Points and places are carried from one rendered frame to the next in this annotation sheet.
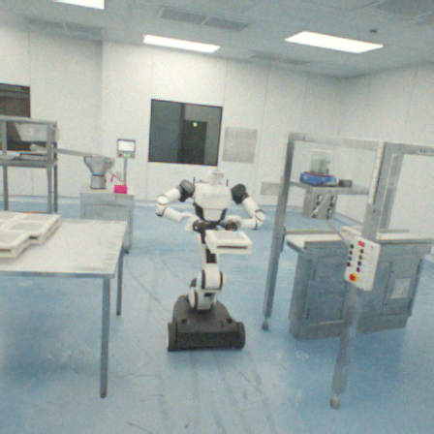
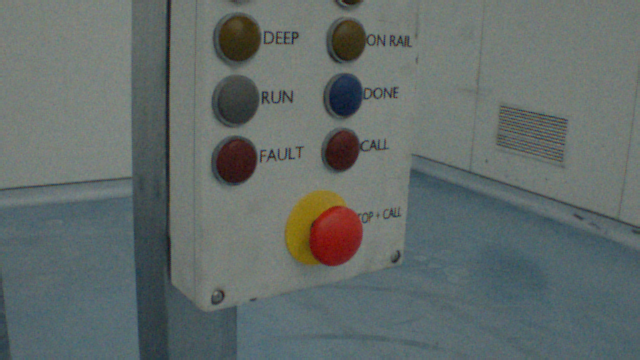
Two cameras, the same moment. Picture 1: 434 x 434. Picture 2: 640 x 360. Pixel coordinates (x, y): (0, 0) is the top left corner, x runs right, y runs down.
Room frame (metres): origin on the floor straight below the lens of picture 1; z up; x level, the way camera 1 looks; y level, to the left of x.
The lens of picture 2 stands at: (2.14, -0.39, 1.05)
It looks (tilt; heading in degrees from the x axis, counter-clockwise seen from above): 14 degrees down; 255
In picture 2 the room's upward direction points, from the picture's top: 3 degrees clockwise
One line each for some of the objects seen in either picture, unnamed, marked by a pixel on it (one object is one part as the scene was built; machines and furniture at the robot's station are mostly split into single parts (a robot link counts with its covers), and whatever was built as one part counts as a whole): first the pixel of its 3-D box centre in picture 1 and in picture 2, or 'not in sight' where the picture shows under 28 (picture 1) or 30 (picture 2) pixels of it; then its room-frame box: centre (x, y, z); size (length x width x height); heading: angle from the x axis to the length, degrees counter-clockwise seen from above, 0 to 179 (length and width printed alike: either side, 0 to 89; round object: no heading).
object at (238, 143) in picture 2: not in sight; (236, 161); (2.08, -0.77, 0.96); 0.03 x 0.01 x 0.03; 22
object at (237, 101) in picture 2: not in sight; (237, 100); (2.08, -0.77, 1.00); 0.03 x 0.01 x 0.03; 22
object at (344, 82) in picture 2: not in sight; (345, 95); (2.01, -0.80, 1.00); 0.03 x 0.01 x 0.03; 22
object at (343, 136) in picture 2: not in sight; (342, 150); (2.01, -0.80, 0.96); 0.03 x 0.01 x 0.03; 22
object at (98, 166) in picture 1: (104, 172); not in sight; (4.72, 1.45, 0.95); 0.49 x 0.36 x 0.37; 107
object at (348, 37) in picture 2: not in sight; (348, 40); (2.01, -0.80, 1.04); 0.03 x 0.01 x 0.03; 22
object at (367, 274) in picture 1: (361, 263); (296, 94); (2.04, -0.83, 1.00); 0.17 x 0.06 x 0.26; 22
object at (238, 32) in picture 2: not in sight; (239, 38); (2.08, -0.77, 1.04); 0.03 x 0.01 x 0.03; 22
